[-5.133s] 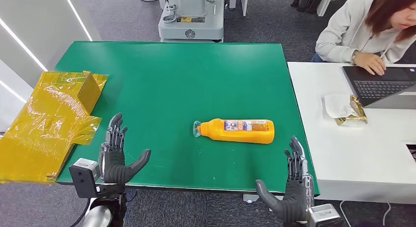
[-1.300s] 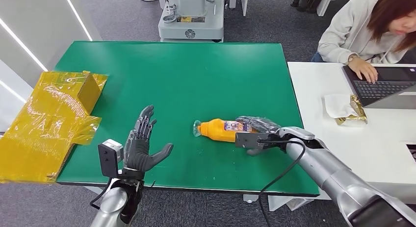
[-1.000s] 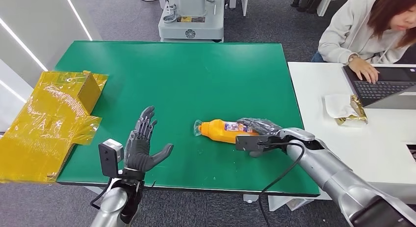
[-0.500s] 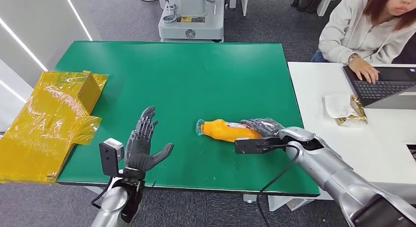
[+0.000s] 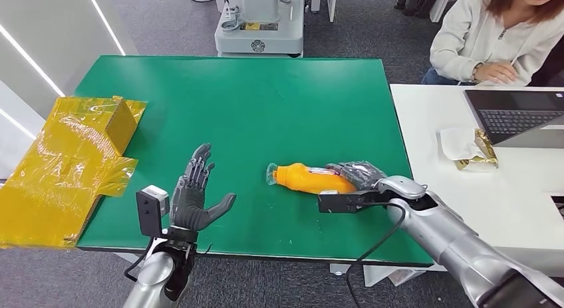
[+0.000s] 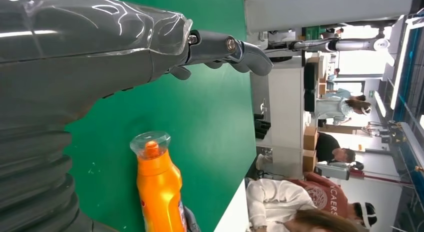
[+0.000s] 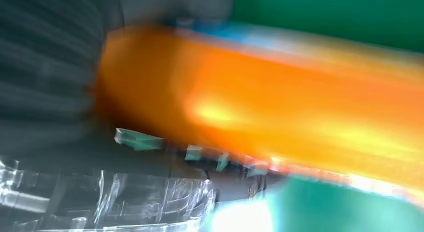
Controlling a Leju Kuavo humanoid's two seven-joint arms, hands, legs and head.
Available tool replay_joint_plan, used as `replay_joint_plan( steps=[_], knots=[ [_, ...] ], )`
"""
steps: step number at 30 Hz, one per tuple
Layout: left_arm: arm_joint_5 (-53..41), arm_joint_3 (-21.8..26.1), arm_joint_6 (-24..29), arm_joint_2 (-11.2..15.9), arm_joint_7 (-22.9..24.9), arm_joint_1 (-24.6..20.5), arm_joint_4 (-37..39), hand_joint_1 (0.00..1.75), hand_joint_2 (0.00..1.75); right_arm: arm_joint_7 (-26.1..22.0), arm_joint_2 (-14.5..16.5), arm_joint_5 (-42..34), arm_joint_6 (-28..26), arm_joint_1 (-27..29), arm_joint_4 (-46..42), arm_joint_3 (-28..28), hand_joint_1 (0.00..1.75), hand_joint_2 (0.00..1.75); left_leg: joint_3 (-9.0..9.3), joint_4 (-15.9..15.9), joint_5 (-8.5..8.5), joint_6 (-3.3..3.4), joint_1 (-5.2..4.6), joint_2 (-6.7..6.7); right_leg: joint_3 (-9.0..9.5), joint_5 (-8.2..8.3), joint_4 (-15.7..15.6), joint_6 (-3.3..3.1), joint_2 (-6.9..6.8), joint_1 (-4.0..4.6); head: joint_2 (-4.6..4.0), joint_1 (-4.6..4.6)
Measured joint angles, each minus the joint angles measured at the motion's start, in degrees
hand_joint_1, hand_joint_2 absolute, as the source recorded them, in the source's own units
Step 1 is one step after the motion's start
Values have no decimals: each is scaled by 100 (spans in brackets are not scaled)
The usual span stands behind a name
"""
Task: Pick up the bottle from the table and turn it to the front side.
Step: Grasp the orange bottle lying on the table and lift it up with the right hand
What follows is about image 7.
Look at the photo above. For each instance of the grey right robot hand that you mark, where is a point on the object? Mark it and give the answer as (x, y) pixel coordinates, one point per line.
(99, 177)

